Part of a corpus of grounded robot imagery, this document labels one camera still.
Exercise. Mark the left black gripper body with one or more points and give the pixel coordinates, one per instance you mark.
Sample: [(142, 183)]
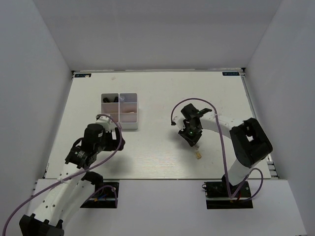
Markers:
[(107, 143)]

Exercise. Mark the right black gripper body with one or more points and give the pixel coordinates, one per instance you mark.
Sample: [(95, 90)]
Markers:
[(190, 133)]

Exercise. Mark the small yellow eraser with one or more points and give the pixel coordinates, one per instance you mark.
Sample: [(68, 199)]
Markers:
[(198, 155)]

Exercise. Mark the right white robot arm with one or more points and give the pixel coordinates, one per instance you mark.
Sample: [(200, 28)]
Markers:
[(250, 143)]

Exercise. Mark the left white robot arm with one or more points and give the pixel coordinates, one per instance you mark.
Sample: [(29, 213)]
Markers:
[(75, 184)]

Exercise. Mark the left white compartment organizer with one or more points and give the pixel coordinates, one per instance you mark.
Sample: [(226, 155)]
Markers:
[(111, 109)]

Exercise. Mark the white compartment organizer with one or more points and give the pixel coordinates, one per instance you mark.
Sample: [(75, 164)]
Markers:
[(129, 121), (111, 109)]

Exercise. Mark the right white compartment organizer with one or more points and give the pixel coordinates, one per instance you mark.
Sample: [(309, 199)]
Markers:
[(129, 121)]

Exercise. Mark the right blue table label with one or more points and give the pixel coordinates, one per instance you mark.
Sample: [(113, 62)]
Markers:
[(230, 73)]

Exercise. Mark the blue table label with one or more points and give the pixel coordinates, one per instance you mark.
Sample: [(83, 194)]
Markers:
[(230, 73), (82, 75)]

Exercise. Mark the left blue table label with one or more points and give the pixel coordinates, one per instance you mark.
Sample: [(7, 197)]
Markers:
[(82, 75)]

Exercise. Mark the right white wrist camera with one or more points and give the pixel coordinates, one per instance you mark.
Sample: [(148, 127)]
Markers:
[(179, 122)]

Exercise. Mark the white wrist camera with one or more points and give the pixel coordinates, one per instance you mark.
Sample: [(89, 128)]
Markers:
[(106, 122), (179, 122)]

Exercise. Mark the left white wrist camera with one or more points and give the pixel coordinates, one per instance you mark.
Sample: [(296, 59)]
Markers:
[(106, 122)]

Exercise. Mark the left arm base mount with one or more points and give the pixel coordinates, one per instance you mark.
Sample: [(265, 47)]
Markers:
[(105, 196)]

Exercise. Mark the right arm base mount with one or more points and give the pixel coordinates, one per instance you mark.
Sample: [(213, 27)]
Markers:
[(217, 196)]

